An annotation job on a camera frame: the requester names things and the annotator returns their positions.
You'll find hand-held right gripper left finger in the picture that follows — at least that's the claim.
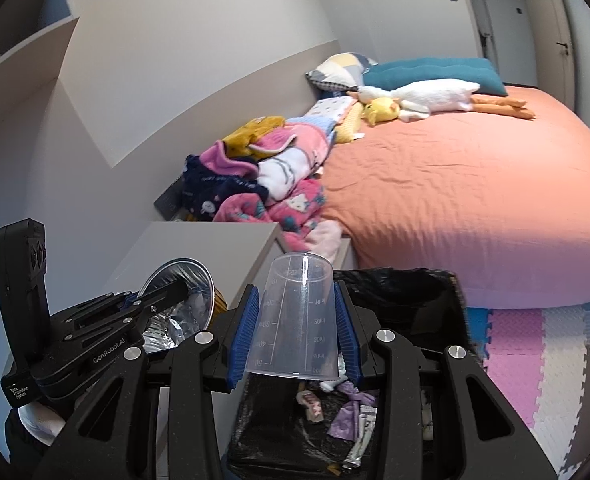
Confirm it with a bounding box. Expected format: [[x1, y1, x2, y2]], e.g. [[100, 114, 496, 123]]
[[38, 285, 262, 480]]

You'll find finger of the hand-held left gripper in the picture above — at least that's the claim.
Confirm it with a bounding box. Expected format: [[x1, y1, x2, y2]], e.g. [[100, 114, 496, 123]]
[[125, 280, 192, 326], [60, 291, 143, 333]]

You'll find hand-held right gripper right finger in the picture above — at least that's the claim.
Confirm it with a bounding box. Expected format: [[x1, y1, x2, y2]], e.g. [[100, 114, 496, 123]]
[[334, 280, 558, 480]]

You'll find gold foil cup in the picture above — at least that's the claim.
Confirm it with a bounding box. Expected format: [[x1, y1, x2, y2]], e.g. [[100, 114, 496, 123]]
[[138, 258, 228, 353]]

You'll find clear measuring cup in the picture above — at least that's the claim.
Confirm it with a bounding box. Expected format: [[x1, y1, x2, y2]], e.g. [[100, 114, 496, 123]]
[[244, 252, 342, 380]]

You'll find purple plastic bag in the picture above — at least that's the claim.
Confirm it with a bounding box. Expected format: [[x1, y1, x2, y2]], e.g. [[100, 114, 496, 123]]
[[327, 380, 378, 441]]

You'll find black trash bin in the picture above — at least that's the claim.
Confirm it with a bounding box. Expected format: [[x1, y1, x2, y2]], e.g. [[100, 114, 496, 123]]
[[222, 267, 476, 480]]

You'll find silver foil wrapper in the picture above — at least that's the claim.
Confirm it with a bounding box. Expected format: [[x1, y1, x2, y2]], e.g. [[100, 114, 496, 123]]
[[342, 405, 378, 471]]

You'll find person's left forearm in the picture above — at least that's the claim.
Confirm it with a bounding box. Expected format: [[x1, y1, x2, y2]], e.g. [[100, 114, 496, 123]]
[[4, 400, 73, 463]]

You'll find light pink cloth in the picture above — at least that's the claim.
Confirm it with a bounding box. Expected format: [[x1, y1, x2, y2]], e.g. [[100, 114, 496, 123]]
[[280, 220, 343, 256]]

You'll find navy printed cloth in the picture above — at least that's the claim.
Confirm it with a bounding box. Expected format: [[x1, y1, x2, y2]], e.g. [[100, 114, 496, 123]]
[[180, 154, 271, 221]]

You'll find pink printed fleece blanket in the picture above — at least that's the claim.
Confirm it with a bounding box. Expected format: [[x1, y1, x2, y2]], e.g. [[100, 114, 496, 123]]
[[212, 177, 328, 233]]

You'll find pastel foam floor mat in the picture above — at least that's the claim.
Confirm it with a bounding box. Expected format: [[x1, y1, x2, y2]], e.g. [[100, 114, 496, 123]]
[[467, 297, 590, 461]]

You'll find white grey garment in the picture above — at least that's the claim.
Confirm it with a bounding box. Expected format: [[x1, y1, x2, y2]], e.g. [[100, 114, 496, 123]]
[[257, 150, 316, 201]]

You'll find bed with salmon sheet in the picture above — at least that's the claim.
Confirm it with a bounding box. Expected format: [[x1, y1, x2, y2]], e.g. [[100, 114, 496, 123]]
[[320, 85, 590, 311]]

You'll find yellow plush garment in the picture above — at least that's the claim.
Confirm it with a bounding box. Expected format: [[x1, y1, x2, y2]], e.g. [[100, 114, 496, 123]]
[[222, 116, 286, 158]]

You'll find pink fleece cloth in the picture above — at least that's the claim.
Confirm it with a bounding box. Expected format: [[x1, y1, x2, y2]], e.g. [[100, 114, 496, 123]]
[[200, 122, 336, 176]]

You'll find yellow cushion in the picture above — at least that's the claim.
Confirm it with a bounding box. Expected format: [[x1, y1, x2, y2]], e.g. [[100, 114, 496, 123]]
[[332, 105, 366, 145]]

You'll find pale patterned cloth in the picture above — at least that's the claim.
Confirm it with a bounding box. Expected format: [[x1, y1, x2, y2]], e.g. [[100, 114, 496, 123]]
[[302, 96, 358, 121]]

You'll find yellow duck plush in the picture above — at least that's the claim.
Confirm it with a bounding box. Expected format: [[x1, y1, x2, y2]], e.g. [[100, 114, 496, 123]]
[[362, 97, 401, 127]]

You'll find white goose plush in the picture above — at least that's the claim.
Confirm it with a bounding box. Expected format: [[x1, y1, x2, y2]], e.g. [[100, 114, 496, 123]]
[[346, 79, 536, 123]]

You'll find checkered pillow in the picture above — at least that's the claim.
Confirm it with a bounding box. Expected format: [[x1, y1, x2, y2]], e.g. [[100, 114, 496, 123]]
[[305, 52, 378, 93]]

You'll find teal pillow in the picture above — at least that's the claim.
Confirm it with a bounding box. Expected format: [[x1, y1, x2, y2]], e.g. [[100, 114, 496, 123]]
[[362, 56, 508, 97]]

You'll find white door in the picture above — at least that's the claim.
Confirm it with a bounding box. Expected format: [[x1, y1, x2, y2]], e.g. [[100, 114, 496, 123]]
[[470, 0, 576, 106]]

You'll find white wall shelf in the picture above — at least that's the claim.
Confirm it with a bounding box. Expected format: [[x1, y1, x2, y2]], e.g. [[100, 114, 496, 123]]
[[0, 0, 81, 91]]

